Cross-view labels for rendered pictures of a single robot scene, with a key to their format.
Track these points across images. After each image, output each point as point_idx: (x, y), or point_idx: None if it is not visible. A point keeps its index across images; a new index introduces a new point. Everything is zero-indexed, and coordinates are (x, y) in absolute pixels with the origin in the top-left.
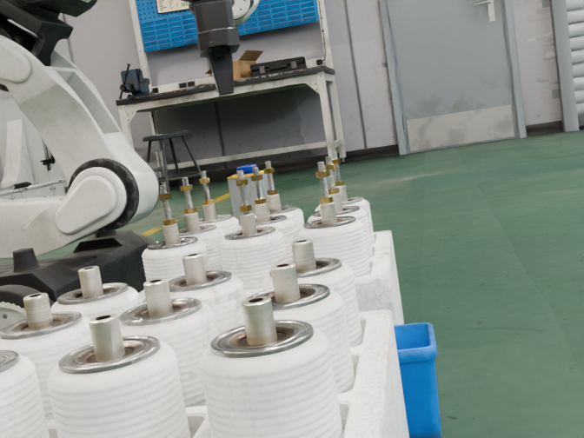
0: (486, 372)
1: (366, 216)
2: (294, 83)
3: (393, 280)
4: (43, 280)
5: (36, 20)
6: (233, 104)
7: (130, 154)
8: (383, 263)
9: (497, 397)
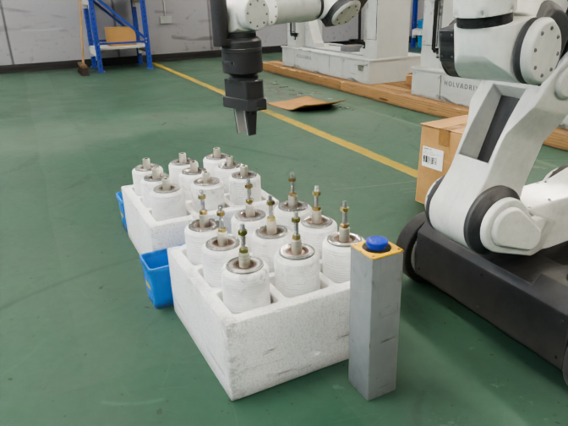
0: (138, 343)
1: (202, 253)
2: None
3: (182, 280)
4: (424, 223)
5: None
6: None
7: (466, 185)
8: (182, 261)
9: (127, 323)
